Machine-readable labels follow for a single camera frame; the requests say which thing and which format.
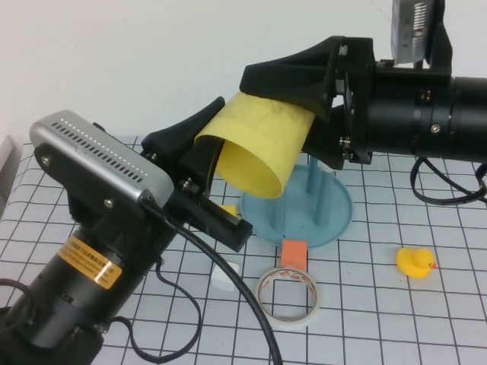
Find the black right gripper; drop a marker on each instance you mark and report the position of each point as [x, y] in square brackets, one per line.
[359, 95]

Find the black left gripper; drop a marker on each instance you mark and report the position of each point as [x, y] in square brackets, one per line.
[213, 216]

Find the yellow plastic cup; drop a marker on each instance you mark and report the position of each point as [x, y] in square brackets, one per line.
[266, 133]

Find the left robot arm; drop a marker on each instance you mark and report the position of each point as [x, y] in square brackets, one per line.
[76, 289]

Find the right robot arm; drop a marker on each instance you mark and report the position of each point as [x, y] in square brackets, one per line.
[437, 114]

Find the blue cup stand white caps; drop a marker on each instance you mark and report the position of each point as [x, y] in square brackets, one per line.
[304, 220]

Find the yellow cube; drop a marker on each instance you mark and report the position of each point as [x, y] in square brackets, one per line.
[230, 212]

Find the white cube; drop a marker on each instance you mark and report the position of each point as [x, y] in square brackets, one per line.
[222, 279]

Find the orange cube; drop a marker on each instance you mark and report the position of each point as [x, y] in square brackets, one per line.
[293, 256]

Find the yellow rubber duck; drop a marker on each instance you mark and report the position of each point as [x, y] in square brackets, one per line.
[412, 264]

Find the white furniture panel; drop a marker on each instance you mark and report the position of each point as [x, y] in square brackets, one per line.
[5, 171]

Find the white tape roll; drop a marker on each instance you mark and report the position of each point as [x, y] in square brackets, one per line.
[285, 324]

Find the white grid-patterned tablecloth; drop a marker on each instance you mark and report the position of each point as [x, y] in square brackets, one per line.
[380, 304]

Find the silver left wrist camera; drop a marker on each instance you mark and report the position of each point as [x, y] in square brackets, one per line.
[95, 152]

